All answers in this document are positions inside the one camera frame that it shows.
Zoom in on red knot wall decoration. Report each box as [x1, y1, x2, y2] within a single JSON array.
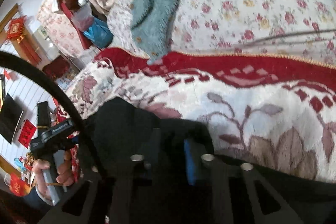
[[7, 17, 29, 44]]

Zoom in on clear plastic bag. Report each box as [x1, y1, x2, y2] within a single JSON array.
[[71, 4, 94, 31]]

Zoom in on teal fluffy blanket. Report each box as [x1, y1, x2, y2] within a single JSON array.
[[130, 0, 192, 63]]

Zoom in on rose print bed sheet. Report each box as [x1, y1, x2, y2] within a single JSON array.
[[106, 0, 336, 67]]

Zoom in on black television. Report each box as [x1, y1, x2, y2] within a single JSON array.
[[0, 93, 25, 145]]

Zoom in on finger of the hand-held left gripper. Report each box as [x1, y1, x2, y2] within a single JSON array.
[[62, 135, 80, 152]]

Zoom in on person's left forearm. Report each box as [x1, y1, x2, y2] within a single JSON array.
[[20, 187, 57, 214]]

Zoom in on red paper sign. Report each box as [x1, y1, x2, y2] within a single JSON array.
[[18, 120, 37, 149]]

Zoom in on red cloth bundle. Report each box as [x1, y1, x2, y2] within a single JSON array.
[[43, 57, 71, 79]]

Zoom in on floral cloth cover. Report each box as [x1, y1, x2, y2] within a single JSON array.
[[37, 0, 87, 56]]

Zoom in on black cable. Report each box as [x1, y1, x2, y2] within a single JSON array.
[[0, 51, 108, 182]]

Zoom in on black pants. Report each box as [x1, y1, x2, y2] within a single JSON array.
[[79, 97, 336, 224]]

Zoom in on red white floral plush blanket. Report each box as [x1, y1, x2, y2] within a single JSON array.
[[62, 47, 336, 184]]

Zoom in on wooden door frame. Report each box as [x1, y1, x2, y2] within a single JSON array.
[[0, 3, 21, 33]]

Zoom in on person's left hand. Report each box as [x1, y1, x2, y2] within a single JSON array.
[[33, 152, 76, 199]]

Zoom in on red gift bag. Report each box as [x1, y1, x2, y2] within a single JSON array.
[[10, 172, 35, 197]]

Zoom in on blue plastic bag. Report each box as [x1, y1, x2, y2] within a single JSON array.
[[84, 17, 114, 48]]

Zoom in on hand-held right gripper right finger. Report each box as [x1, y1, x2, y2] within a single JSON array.
[[184, 138, 300, 224]]

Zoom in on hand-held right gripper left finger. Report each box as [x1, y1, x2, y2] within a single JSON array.
[[37, 128, 163, 224]]

